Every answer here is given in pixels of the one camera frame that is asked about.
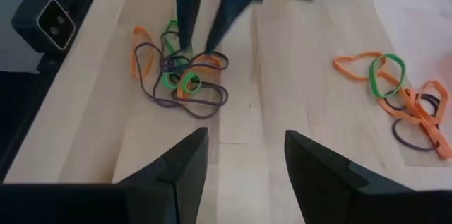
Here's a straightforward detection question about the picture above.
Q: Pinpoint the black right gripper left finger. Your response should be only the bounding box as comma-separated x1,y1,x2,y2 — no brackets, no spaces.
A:
117,126,210,224

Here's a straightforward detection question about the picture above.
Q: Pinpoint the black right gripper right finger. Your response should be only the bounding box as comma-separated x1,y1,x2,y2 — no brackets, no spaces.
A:
284,129,413,224

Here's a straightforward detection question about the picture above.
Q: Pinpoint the green rubber band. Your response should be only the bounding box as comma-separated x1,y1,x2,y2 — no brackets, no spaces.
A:
160,71,182,91
161,20,194,64
180,71,203,95
368,52,408,99

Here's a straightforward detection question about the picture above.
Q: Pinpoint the dark purple rubber band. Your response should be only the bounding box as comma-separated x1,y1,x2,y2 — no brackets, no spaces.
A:
158,30,230,76
383,90,443,153
133,42,230,119
151,75,230,110

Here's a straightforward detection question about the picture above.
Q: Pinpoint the black table-level camera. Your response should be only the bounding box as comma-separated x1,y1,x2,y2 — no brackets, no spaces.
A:
11,0,77,54

